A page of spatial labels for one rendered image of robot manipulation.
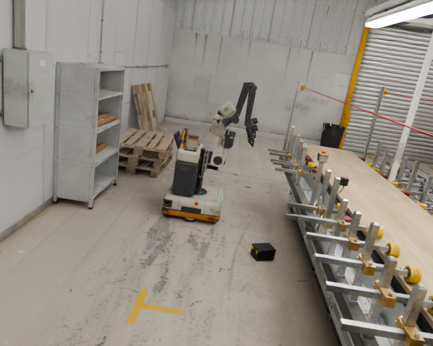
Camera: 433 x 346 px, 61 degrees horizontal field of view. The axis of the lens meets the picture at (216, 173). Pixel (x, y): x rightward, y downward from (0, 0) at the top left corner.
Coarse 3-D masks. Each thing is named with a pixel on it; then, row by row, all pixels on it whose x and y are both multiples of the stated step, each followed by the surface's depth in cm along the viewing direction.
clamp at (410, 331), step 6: (396, 318) 145; (396, 324) 144; (402, 324) 140; (408, 330) 137; (414, 330) 137; (408, 336) 134; (420, 336) 134; (408, 342) 134; (414, 342) 133; (420, 342) 132
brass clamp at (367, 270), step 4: (360, 256) 189; (360, 260) 188; (364, 260) 185; (368, 260) 186; (364, 264) 182; (364, 268) 181; (368, 268) 180; (372, 268) 180; (364, 272) 181; (368, 272) 181; (372, 272) 181
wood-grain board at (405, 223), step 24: (336, 168) 397; (360, 168) 415; (360, 192) 324; (384, 192) 336; (384, 216) 274; (408, 216) 282; (432, 216) 291; (384, 240) 231; (408, 240) 237; (432, 240) 243; (408, 264) 204; (432, 264) 209; (408, 288) 179; (432, 288) 183
